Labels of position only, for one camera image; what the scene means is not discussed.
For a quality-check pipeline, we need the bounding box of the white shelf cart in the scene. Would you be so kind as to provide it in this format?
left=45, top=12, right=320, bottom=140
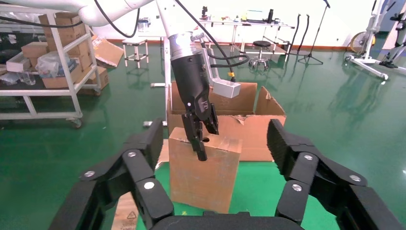
left=0, top=8, right=102, bottom=129

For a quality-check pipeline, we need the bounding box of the wide low cardboard box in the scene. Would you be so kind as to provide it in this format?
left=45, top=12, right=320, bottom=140
left=41, top=63, right=85, bottom=90

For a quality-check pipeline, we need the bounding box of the flattened cardboard sheet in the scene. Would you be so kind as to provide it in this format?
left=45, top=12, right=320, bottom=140
left=91, top=36, right=125, bottom=69

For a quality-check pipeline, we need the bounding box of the white flat box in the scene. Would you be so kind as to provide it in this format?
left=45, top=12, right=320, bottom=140
left=5, top=52, right=33, bottom=73

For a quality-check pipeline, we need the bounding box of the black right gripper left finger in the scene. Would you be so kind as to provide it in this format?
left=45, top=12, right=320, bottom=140
left=47, top=119, right=174, bottom=230

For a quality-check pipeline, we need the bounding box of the thin black cable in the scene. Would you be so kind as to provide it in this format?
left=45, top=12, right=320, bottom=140
left=0, top=15, right=84, bottom=29

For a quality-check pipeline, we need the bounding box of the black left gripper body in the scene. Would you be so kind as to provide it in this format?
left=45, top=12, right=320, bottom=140
left=170, top=51, right=213, bottom=127

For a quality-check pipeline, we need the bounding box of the large open cardboard carton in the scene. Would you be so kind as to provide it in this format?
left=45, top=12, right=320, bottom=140
left=166, top=80, right=287, bottom=162

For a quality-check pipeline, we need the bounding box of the large stacked cardboard box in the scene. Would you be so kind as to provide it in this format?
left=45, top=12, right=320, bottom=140
left=38, top=12, right=88, bottom=57

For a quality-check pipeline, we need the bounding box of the white pipe frame table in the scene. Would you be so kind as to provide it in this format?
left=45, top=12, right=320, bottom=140
left=200, top=17, right=295, bottom=62

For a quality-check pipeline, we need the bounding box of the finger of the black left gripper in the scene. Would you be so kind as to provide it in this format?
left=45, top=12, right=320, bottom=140
left=202, top=104, right=220, bottom=136
left=181, top=112, right=209, bottom=162

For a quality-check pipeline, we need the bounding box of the small brown cardboard box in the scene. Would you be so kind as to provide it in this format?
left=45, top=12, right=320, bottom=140
left=168, top=126, right=243, bottom=214

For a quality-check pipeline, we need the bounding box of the black tripod microphone stand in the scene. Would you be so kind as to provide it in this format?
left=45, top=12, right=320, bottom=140
left=297, top=0, right=331, bottom=66

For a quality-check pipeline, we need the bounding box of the yellow floor fan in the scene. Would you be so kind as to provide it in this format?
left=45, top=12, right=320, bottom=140
left=350, top=31, right=376, bottom=55

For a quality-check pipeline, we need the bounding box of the small plain cardboard box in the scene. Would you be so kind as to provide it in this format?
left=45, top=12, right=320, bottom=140
left=21, top=42, right=49, bottom=59

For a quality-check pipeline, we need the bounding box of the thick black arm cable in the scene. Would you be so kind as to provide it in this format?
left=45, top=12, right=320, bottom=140
left=92, top=0, right=141, bottom=39

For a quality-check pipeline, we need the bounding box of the white pipe support frame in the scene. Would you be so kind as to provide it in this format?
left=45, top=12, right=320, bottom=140
left=143, top=36, right=172, bottom=127

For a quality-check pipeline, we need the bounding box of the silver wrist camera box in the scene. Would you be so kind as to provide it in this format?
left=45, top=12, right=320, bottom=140
left=200, top=43, right=242, bottom=99

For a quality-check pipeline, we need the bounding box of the cardboard box with tape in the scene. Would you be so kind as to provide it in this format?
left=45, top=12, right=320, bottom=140
left=78, top=66, right=110, bottom=96

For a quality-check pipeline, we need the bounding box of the black round swivel stool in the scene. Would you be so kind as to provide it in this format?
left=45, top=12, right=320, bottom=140
left=248, top=40, right=272, bottom=70

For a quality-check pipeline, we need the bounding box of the black and white robot rig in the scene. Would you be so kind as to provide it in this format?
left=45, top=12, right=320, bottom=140
left=379, top=12, right=406, bottom=69

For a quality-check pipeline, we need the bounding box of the black pole stand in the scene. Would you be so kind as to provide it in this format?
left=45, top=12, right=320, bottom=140
left=300, top=13, right=310, bottom=53
left=290, top=13, right=301, bottom=53

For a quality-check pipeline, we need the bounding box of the black cable with yellow tag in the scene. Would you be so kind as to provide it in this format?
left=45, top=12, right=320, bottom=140
left=173, top=0, right=237, bottom=82

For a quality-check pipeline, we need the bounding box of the white wheeled equipment stand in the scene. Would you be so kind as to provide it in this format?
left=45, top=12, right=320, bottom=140
left=345, top=0, right=406, bottom=80

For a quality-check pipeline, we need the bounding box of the small white frame stand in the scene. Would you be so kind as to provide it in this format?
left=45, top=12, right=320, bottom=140
left=122, top=38, right=150, bottom=69

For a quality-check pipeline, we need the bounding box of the clear plastic bag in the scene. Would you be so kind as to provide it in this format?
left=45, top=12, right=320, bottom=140
left=35, top=50, right=79, bottom=79

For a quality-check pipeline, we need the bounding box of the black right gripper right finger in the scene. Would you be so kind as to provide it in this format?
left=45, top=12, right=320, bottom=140
left=266, top=119, right=405, bottom=230

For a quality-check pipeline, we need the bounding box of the thick black braided cable loop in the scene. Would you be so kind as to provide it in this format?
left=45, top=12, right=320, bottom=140
left=205, top=47, right=251, bottom=69

